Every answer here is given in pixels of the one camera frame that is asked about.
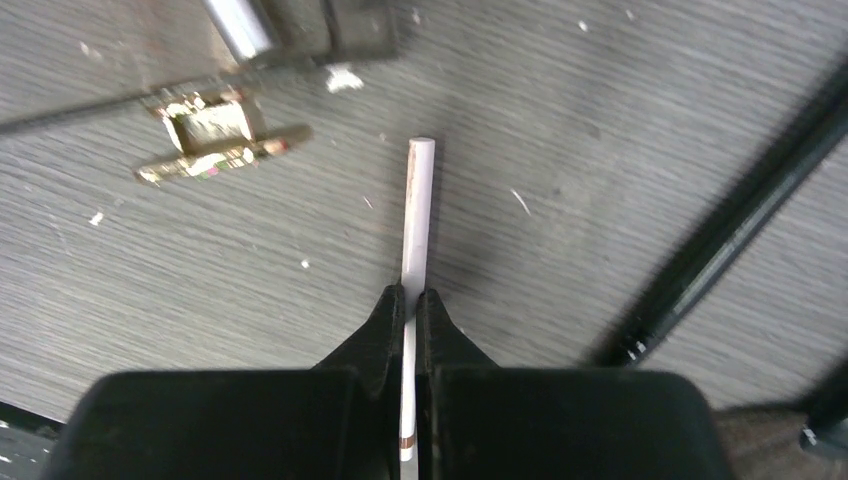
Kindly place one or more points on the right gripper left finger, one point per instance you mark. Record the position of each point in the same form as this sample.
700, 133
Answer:
336, 420

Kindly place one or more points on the clear drawer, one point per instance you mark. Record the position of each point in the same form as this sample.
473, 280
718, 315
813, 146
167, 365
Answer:
119, 65

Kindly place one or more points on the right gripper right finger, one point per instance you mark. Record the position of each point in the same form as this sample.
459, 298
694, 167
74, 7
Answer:
478, 420

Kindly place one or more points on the white makeup pencil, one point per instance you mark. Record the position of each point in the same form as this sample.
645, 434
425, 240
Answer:
417, 214

